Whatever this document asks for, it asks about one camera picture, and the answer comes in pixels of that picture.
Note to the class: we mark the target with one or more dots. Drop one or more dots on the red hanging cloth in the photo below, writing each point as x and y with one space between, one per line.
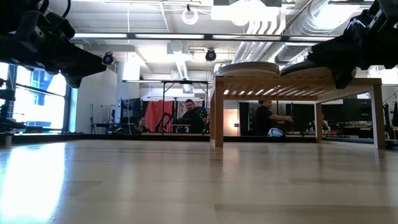
155 109

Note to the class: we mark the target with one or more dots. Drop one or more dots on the silver ventilation duct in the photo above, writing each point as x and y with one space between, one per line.
311 21

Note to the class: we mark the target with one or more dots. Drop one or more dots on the blue white rugby ball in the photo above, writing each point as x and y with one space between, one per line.
276 133

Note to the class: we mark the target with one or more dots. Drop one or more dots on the black aluminium table frame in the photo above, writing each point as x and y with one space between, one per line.
124 137

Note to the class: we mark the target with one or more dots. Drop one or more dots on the long ceiling light bar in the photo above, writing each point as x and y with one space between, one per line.
155 36

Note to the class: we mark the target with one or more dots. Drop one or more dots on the person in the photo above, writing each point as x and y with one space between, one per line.
263 119
143 124
192 116

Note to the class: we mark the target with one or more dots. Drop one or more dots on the wooden slatted shelf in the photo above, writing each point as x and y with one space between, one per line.
298 82

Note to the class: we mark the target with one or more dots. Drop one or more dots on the black workstation frame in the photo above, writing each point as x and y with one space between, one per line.
186 82

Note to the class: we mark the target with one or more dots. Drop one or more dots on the pale peach plate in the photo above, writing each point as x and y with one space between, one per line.
248 74

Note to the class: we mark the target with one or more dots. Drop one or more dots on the black round spotlight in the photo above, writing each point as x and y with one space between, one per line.
108 59
210 56

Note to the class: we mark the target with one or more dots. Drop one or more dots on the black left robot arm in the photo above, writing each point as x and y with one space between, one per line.
9 126

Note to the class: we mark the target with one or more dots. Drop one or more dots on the pale pink plate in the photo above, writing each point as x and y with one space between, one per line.
311 74

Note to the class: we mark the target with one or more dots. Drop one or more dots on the black monitor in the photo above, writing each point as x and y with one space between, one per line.
132 109

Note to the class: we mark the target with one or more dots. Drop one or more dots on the orange lit panel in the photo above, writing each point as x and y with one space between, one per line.
230 123

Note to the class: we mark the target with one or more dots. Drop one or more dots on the terracotta plate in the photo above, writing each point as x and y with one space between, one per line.
248 68

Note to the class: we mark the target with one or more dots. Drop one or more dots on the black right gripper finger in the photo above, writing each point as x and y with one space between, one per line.
340 62

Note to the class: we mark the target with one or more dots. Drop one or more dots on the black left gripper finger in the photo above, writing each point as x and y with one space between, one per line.
62 59

